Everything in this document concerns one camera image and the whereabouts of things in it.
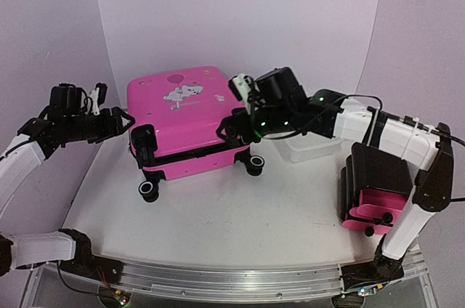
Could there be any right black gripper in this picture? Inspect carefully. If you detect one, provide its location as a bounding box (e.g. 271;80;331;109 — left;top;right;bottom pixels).
217;105;296;149

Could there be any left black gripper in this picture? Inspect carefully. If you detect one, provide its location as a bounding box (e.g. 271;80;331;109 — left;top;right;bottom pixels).
63;106;135;144

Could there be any pink hard-shell suitcase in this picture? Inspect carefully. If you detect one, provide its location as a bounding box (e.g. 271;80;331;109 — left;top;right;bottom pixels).
126;66;264;203

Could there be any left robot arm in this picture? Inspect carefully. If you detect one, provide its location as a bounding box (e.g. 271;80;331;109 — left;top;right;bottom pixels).
1;83;135;277

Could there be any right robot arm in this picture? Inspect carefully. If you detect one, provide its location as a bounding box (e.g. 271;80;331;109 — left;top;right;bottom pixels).
217;67;464;281

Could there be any white perforated plastic basket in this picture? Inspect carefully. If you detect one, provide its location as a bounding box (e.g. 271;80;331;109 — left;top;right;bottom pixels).
283;133;343;163

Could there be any black and pink drawer organizer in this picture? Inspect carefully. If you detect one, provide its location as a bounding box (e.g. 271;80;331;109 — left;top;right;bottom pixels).
339;143;413;237

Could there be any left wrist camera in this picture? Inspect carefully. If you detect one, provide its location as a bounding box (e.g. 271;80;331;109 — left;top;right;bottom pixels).
84;83;108;116

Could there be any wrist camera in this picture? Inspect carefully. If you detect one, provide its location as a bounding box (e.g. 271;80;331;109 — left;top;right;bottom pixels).
84;83;108;116
228;73;259;115

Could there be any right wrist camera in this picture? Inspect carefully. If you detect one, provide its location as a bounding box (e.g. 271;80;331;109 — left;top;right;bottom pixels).
228;73;259;115

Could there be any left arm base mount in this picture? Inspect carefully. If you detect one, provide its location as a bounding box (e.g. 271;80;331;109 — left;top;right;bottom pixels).
59;251;124;284

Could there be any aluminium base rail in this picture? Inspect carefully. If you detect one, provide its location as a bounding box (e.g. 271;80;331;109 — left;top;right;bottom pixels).
32;260;433;301

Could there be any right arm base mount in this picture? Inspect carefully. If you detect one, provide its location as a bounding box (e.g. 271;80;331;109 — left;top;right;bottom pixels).
341;262;404;292

